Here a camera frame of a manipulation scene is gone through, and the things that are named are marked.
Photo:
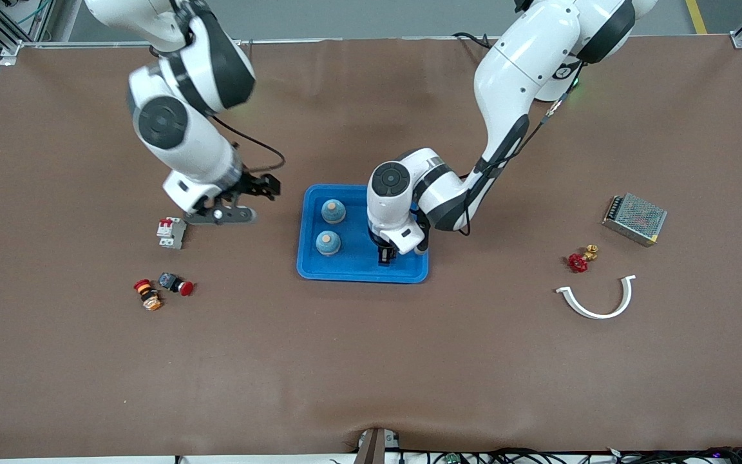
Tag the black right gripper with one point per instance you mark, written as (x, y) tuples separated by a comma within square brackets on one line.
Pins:
[(256, 185)]

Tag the blue dome bell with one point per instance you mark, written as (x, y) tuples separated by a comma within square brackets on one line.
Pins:
[(328, 243), (333, 212)]

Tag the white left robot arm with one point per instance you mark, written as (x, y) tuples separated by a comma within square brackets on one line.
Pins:
[(519, 64)]

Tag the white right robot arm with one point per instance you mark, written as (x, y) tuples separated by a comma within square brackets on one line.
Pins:
[(197, 154)]

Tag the blue plastic tray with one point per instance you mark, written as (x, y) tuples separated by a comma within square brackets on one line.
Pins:
[(351, 267)]

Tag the brown table mat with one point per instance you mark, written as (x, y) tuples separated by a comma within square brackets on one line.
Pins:
[(345, 354)]

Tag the white circuit breaker red switches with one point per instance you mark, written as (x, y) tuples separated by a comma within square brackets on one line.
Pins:
[(171, 233)]

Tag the red orange emergency stop button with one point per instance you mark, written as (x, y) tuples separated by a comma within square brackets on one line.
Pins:
[(150, 298)]

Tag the white curved plastic clamp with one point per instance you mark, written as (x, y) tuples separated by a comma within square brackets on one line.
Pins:
[(598, 316)]

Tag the metal mesh power supply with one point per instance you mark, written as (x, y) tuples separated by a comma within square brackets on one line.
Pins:
[(635, 219)]

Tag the red button grey switch block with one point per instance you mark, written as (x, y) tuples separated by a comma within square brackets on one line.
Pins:
[(168, 281)]

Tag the metal table edge bracket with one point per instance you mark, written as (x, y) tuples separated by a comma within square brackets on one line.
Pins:
[(374, 448)]

